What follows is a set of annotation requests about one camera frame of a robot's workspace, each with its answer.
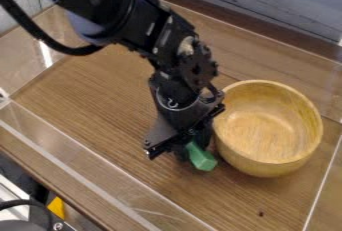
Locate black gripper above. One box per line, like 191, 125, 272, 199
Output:
143, 73, 224, 160

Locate green rectangular block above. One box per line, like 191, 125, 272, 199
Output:
186, 142, 218, 172

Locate brown wooden bowl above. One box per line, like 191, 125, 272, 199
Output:
214, 80, 323, 178

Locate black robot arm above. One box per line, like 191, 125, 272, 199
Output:
25, 0, 224, 161

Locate yellow sticker label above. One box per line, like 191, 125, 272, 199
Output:
47, 197, 65, 219

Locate clear acrylic tray wall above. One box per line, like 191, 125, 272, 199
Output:
0, 9, 342, 231

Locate black cable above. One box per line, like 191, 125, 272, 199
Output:
0, 199, 51, 231

